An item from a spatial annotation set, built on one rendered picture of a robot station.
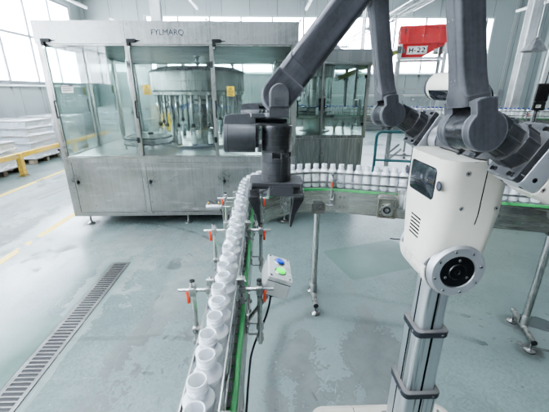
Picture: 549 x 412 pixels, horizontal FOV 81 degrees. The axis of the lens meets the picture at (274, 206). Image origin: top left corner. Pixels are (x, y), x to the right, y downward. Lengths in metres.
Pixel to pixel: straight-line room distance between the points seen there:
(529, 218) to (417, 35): 5.33
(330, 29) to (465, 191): 0.52
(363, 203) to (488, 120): 1.71
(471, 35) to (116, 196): 4.19
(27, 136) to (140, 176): 5.48
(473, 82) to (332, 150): 5.37
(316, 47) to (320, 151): 5.40
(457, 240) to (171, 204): 3.72
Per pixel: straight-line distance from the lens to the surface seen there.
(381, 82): 1.13
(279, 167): 0.60
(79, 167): 4.59
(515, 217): 2.54
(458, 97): 0.72
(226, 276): 0.93
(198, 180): 4.13
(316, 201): 2.36
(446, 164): 0.90
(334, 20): 0.63
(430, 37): 7.38
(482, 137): 0.71
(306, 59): 0.61
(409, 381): 1.33
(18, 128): 9.60
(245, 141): 0.59
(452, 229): 0.96
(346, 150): 6.09
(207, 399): 0.69
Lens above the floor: 1.66
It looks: 20 degrees down
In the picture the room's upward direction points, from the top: straight up
